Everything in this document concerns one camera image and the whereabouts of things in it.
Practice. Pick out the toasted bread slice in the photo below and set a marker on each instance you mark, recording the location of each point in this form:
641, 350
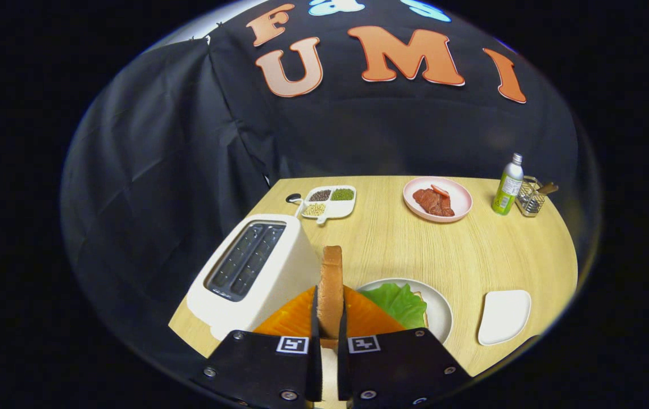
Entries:
331, 289

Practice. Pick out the white square plate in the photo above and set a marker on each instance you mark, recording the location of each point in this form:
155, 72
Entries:
503, 318

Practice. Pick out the black backdrop cloth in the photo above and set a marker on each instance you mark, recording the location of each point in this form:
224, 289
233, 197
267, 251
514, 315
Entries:
358, 130

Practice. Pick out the white round plate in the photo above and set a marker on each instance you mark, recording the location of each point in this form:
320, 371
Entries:
439, 312

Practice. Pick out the red sausage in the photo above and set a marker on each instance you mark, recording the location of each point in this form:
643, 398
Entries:
440, 191

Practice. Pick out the wooden stick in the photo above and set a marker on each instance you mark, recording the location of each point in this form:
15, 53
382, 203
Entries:
547, 188

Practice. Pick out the white divided dish with seeds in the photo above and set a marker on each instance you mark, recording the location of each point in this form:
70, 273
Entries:
336, 209

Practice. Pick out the white toaster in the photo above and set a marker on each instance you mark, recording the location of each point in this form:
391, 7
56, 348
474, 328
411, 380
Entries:
279, 284

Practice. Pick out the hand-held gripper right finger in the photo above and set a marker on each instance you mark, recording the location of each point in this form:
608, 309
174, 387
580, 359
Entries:
398, 369

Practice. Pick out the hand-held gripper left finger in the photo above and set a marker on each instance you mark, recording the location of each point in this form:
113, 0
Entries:
262, 369

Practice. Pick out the green lettuce leaf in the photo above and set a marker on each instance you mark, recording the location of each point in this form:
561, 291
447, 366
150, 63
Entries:
398, 304

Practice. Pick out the brown meat piece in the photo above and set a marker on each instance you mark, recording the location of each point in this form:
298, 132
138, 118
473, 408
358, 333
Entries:
432, 203

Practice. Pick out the green label metal bottle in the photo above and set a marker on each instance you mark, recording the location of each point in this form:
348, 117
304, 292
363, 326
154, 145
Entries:
507, 190

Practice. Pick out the pink plate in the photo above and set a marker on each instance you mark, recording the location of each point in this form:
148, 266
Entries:
461, 201

